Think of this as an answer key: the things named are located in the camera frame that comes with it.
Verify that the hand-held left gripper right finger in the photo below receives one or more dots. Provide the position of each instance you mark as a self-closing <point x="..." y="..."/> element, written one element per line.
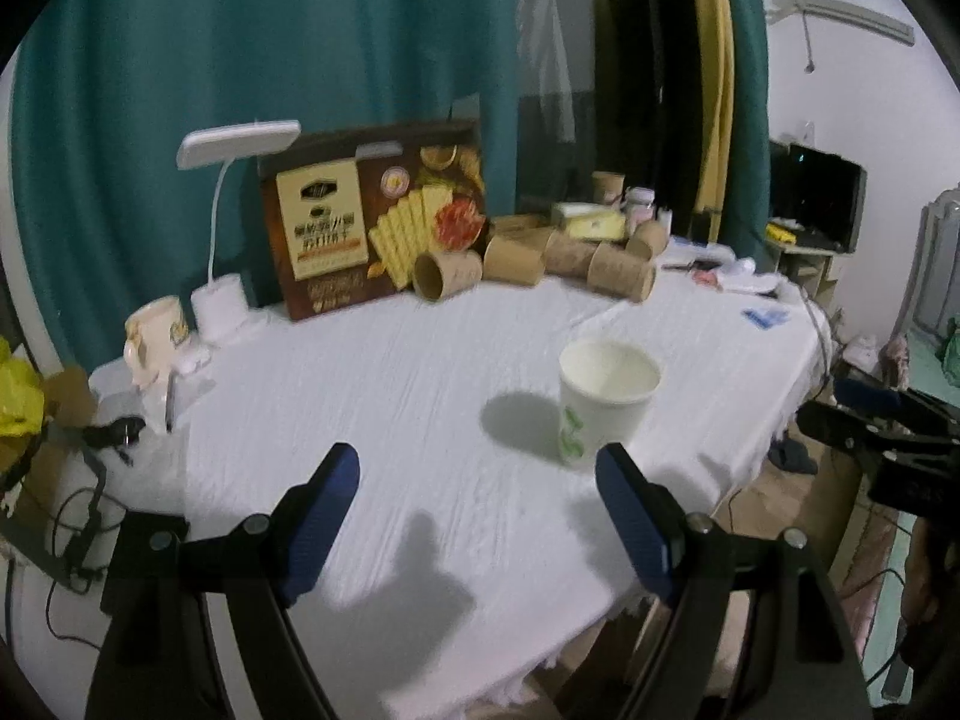
<point x="630" y="532"/>

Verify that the white desk lamp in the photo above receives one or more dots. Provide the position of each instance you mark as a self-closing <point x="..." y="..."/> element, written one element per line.
<point x="225" y="146"/>

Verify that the yellow white box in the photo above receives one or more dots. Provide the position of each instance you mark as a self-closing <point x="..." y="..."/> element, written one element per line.
<point x="589" y="221"/>

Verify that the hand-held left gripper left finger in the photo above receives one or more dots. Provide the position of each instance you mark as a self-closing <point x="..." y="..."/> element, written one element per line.
<point x="322" y="517"/>

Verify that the cardboard box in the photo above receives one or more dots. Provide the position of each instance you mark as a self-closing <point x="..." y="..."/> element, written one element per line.
<point x="64" y="405"/>

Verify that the person's right hand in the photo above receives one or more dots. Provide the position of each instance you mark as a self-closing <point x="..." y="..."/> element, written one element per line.
<point x="919" y="577"/>

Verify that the blue packet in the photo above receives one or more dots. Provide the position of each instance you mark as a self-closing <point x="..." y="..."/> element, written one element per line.
<point x="765" y="317"/>

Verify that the white paper cup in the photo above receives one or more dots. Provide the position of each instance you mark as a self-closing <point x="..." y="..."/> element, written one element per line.
<point x="600" y="405"/>

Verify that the yellow plastic bag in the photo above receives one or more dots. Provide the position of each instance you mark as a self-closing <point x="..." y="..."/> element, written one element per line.
<point x="15" y="397"/>

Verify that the teal curtain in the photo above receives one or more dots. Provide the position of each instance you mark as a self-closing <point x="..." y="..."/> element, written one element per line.
<point x="750" y="90"/>
<point x="225" y="52"/>

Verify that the brown biscuit box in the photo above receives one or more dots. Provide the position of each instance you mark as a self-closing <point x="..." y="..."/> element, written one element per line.
<point x="337" y="240"/>

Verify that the yellow curtain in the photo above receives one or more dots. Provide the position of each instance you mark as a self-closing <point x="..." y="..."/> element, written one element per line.
<point x="712" y="75"/>

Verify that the brown paper cup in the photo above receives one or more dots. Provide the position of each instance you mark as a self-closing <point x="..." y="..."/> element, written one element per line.
<point x="649" y="240"/>
<point x="514" y="261"/>
<point x="446" y="275"/>
<point x="622" y="274"/>
<point x="571" y="253"/>
<point x="609" y="186"/>

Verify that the black monitor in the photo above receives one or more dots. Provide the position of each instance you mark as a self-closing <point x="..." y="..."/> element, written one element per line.
<point x="821" y="195"/>

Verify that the pink jar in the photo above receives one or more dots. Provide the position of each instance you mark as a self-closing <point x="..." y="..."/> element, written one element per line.
<point x="639" y="208"/>

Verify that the white patterned mug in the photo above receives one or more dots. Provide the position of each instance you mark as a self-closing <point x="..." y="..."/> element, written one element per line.
<point x="157" y="337"/>

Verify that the white hanging garment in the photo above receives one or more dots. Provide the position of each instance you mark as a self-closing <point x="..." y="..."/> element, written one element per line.
<point x="546" y="60"/>

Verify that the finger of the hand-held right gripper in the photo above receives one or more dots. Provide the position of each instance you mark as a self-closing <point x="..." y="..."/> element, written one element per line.
<point x="866" y="394"/>
<point x="832" y="427"/>

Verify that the dark slipper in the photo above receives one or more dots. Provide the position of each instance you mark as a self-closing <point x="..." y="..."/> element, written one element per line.
<point x="793" y="457"/>

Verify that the white air conditioner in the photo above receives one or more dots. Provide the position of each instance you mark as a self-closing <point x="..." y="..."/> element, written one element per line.
<point x="840" y="7"/>

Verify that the white tablecloth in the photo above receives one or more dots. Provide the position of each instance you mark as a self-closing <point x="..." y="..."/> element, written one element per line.
<point x="412" y="427"/>

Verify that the beige monitor stand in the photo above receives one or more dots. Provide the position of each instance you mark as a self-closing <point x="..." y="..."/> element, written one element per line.
<point x="802" y="270"/>

